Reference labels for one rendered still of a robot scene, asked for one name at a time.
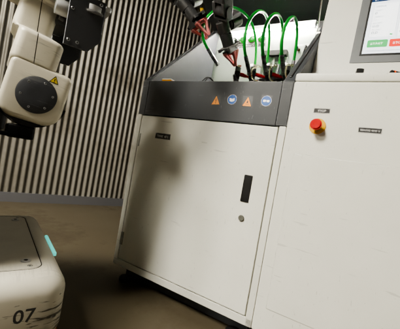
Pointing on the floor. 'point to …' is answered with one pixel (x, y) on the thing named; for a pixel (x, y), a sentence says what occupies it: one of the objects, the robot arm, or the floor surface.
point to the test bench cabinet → (183, 295)
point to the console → (346, 198)
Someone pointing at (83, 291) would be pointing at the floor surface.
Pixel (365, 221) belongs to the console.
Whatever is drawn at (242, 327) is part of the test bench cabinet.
